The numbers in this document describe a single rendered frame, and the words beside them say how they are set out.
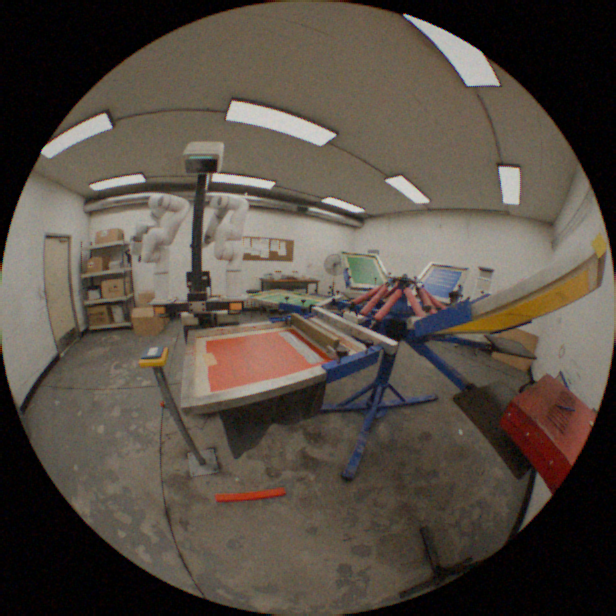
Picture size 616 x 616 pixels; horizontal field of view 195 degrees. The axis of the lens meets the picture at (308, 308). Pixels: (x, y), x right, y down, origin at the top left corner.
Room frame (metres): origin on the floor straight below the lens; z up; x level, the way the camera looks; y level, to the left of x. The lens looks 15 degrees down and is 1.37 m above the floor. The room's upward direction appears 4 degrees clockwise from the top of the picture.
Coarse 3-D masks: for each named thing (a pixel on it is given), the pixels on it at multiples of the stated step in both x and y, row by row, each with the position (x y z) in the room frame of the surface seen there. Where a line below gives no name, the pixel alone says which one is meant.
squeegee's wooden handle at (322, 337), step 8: (296, 320) 0.95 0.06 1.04; (304, 320) 0.89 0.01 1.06; (304, 328) 0.87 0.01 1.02; (312, 328) 0.81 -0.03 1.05; (320, 328) 0.79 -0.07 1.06; (312, 336) 0.80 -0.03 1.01; (320, 336) 0.75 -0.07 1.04; (328, 336) 0.71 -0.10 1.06; (320, 344) 0.74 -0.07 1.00; (328, 344) 0.70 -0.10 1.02; (336, 344) 0.67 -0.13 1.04
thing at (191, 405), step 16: (192, 336) 0.71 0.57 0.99; (208, 336) 0.80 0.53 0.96; (336, 336) 0.90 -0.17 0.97; (192, 352) 0.56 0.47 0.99; (192, 368) 0.46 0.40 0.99; (320, 368) 0.56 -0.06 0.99; (192, 384) 0.38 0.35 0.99; (272, 384) 0.45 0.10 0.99; (288, 384) 0.46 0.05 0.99; (304, 384) 0.49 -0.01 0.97; (192, 400) 0.32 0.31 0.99; (208, 400) 0.33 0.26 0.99; (224, 400) 0.35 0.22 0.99; (240, 400) 0.37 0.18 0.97; (256, 400) 0.40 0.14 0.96
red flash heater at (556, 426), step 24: (552, 384) 0.12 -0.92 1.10; (528, 408) 0.11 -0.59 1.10; (552, 408) 0.05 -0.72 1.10; (576, 408) -0.06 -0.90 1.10; (528, 432) 0.06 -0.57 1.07; (552, 432) -0.01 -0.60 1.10; (576, 432) -0.11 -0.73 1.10; (528, 456) 0.00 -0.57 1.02; (552, 456) -0.07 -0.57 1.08; (576, 456) -0.16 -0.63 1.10; (552, 480) -0.14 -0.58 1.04
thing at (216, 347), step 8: (248, 336) 0.86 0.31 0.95; (256, 336) 0.87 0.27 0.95; (264, 336) 0.88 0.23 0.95; (280, 336) 0.89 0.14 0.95; (296, 336) 0.91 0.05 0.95; (208, 344) 0.71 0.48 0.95; (216, 344) 0.72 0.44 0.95; (288, 344) 0.81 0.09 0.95; (208, 352) 0.64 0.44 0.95; (216, 352) 0.65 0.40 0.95; (224, 352) 0.66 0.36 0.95
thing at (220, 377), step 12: (312, 348) 0.78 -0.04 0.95; (216, 360) 0.59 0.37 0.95; (216, 372) 0.51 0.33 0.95; (228, 372) 0.52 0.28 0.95; (264, 372) 0.55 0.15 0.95; (276, 372) 0.56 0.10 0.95; (288, 372) 0.57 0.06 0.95; (216, 384) 0.44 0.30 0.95; (228, 384) 0.45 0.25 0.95; (240, 384) 0.46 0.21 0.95
